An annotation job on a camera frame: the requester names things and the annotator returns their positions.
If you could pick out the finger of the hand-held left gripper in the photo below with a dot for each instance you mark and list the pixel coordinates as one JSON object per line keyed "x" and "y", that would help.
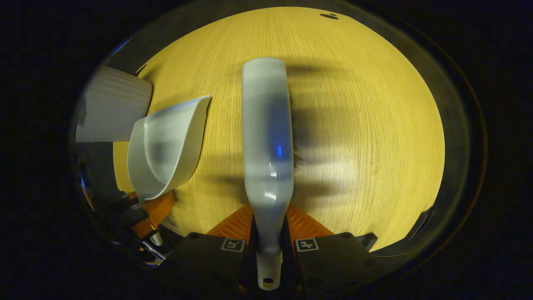
{"x": 116, "y": 200}
{"x": 135, "y": 214}

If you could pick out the small white broom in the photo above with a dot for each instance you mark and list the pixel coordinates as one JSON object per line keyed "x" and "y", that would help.
{"x": 266, "y": 146}

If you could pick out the white garbage bin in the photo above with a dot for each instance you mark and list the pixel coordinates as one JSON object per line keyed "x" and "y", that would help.
{"x": 112, "y": 108}

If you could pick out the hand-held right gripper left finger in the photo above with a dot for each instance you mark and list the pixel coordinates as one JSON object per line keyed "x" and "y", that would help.
{"x": 208, "y": 262}

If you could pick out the white dustpan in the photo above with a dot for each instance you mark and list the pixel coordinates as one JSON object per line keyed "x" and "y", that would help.
{"x": 166, "y": 146}

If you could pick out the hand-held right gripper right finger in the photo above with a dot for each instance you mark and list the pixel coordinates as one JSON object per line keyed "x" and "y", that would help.
{"x": 329, "y": 262}

